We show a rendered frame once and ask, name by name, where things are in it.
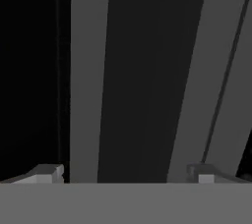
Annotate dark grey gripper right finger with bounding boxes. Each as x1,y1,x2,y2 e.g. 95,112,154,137
185,162,252,184

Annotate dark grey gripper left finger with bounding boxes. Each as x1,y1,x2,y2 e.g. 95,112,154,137
0,163,66,184

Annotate black oven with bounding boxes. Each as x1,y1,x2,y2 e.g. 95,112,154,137
0,0,72,184

